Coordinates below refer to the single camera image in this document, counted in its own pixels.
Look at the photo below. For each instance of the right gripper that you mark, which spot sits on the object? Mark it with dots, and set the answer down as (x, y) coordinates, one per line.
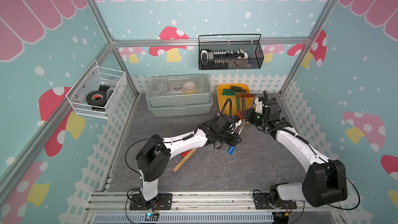
(251, 113)

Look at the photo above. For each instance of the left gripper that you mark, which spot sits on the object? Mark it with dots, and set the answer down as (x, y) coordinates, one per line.
(234, 138)

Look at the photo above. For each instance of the chrome tool blue handle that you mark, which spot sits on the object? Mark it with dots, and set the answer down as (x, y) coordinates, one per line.
(243, 115)

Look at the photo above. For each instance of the yellow plastic storage box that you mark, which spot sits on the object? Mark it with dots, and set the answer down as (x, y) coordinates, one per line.
(222, 99)

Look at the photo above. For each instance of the black hoe red handle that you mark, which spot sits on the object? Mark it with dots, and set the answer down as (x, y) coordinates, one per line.
(241, 104)

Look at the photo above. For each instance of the wooden handle hammer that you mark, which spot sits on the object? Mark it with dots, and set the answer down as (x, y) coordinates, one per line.
(184, 159)

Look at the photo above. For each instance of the green hoe red handle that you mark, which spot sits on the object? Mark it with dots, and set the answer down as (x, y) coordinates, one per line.
(231, 92)

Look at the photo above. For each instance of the black pick red handle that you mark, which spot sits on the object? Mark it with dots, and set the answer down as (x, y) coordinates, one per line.
(185, 153)

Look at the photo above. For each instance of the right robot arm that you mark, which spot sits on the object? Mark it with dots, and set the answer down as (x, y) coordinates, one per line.
(325, 182)

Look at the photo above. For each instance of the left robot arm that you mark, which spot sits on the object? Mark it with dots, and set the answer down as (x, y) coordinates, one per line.
(155, 155)

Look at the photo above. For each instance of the green lidded toolbox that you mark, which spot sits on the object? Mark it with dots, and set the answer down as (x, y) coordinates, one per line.
(169, 96)

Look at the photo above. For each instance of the black socket set holder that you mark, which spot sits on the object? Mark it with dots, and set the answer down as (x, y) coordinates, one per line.
(208, 57)

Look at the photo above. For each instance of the green circuit board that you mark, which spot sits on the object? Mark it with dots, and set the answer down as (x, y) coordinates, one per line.
(152, 217)

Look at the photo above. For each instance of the black tape roll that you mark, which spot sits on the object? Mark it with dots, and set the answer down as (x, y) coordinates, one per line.
(97, 98)

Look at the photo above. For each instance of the black wire mesh basket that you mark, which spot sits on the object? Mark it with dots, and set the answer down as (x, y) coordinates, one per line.
(249, 43)

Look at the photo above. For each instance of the white wire wall basket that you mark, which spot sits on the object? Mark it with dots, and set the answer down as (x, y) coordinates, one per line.
(97, 78)

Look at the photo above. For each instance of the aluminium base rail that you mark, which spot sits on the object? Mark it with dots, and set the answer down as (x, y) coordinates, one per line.
(206, 207)

